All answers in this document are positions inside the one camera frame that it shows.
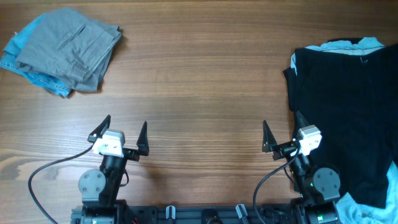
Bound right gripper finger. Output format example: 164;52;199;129
294;111;310;130
262;120;277;152

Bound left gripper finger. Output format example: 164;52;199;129
87;115;111;143
136;121;149;156

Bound black shorts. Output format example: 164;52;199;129
282;37;398;209

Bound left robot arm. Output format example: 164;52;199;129
70;115;149;224

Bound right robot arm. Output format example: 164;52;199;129
253;112;341;223

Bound grey folded trousers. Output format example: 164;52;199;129
15;7;121;92

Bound blue folded denim jeans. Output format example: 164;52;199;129
0;14;73;98

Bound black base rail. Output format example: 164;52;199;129
70;203;299;224

